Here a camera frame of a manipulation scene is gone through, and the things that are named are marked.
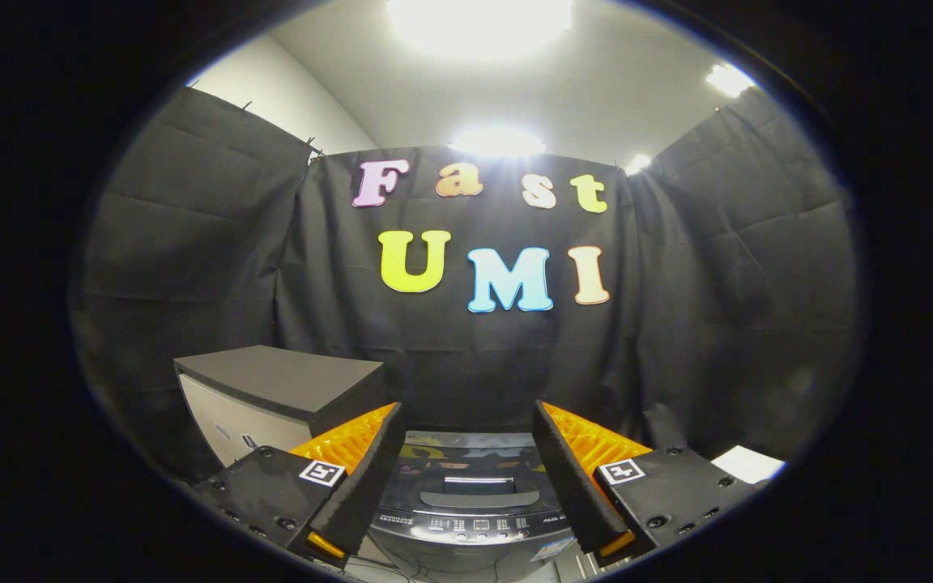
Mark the grey cabinet with dark top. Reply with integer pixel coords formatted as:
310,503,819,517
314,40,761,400
173,345,391,472

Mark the round ceiling light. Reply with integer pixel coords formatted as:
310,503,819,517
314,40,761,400
449,128,547,159

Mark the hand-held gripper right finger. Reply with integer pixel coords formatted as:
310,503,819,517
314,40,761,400
531,401,767,568

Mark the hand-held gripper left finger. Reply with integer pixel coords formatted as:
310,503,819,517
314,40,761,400
191,402,407,568

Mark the dark grey washing machine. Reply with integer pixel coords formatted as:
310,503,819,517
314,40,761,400
368,429,590,583

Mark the large ceiling light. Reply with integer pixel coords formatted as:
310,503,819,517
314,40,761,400
390,0,573,59

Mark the rectangular ceiling light panel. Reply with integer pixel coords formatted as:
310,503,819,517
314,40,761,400
705,63,756,98

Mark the black floor cable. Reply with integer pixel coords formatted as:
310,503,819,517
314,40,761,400
343,555,428,583

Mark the white flat board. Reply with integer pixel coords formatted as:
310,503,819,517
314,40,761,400
709,445,787,485

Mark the black backdrop cloth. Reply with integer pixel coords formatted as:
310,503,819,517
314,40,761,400
70,85,860,487

